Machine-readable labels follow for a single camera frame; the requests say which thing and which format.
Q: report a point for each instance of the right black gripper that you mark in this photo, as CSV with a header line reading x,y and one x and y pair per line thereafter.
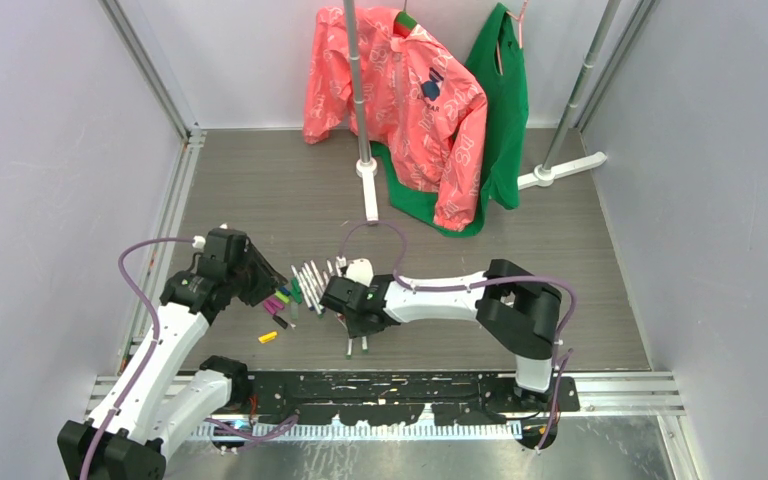
x,y
357,330

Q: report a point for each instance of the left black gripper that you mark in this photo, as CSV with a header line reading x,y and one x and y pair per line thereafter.
x,y
268,279

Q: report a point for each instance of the magenta pen cap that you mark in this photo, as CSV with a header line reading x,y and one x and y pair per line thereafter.
x,y
269,307
276,303

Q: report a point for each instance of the blue cap marker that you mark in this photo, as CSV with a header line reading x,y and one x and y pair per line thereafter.
x,y
320,277

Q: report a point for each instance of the black pen cap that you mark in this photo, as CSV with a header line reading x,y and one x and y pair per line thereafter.
x,y
280,321

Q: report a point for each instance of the green clip pen cap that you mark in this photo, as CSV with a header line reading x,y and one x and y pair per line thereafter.
x,y
296,291

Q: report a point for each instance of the yellow pen cap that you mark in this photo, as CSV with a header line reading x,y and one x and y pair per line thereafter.
x,y
268,337

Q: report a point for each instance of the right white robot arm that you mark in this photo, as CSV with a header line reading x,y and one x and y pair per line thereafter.
x,y
519,310

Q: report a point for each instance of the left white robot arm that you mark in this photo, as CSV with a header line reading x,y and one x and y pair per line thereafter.
x,y
135,429

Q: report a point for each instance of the left rack pole with foot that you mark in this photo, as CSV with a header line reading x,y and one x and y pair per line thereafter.
x,y
366,165

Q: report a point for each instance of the rack pole with foot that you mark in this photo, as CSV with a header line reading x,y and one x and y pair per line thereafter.
x,y
549,171
366,165

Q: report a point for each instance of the pink patterned jacket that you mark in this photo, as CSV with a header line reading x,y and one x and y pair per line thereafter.
x,y
420,102

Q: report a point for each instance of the right rack pole with foot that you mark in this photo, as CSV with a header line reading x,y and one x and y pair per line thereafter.
x,y
549,171

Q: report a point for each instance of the green garment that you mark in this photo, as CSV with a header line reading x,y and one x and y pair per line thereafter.
x,y
497,62

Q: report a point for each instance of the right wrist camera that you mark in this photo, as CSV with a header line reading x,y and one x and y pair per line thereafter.
x,y
358,270

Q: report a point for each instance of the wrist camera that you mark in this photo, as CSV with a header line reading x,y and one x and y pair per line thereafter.
x,y
358,270
210,239

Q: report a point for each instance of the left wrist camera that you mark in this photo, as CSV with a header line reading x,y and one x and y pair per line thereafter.
x,y
210,239

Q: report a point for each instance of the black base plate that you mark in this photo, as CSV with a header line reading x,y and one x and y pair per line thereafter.
x,y
384,398

